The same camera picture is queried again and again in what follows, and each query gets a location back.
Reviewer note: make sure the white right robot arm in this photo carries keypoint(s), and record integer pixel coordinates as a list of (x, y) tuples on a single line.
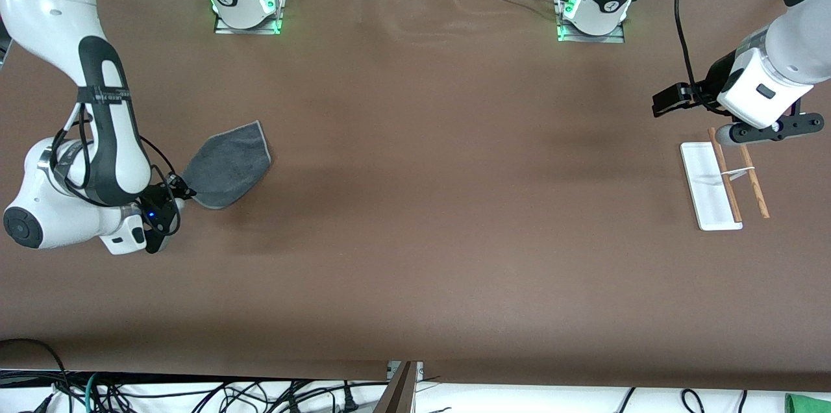
[(39, 4)]

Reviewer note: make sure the white rack base tray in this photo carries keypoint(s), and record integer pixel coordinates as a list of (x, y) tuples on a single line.
[(704, 186)]

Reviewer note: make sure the grey microfibre towel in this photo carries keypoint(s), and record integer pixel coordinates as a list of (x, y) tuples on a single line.
[(227, 166)]

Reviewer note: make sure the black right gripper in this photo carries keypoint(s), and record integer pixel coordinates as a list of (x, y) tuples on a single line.
[(158, 199)]

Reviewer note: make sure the brown slanted beam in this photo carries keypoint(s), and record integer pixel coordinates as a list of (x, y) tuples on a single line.
[(397, 397)]

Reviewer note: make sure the black left camera mount bar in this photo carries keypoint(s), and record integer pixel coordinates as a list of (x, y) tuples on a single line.
[(779, 129)]

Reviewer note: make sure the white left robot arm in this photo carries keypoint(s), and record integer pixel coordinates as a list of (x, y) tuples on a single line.
[(798, 36)]

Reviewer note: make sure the white rack crossbar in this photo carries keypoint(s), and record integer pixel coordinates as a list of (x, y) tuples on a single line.
[(740, 172)]

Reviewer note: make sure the green cloth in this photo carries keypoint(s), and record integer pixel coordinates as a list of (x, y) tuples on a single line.
[(808, 404)]

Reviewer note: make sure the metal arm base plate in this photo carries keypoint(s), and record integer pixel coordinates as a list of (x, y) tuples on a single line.
[(591, 39), (247, 30)]

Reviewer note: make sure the silver table edge bracket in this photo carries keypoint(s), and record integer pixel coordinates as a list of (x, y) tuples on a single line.
[(419, 371)]

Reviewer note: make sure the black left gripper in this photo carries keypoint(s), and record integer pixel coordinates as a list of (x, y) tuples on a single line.
[(713, 78)]

